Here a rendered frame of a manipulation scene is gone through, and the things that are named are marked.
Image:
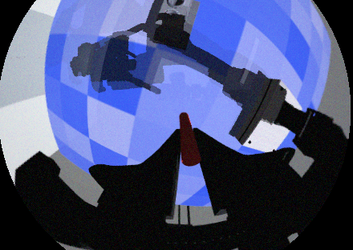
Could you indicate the dark red peg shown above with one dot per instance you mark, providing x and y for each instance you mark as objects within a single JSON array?
[{"x": 190, "y": 155}]

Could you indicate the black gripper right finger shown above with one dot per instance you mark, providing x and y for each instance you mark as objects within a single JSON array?
[{"x": 226, "y": 171}]

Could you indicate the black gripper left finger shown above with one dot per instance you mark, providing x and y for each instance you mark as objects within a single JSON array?
[{"x": 155, "y": 178}]

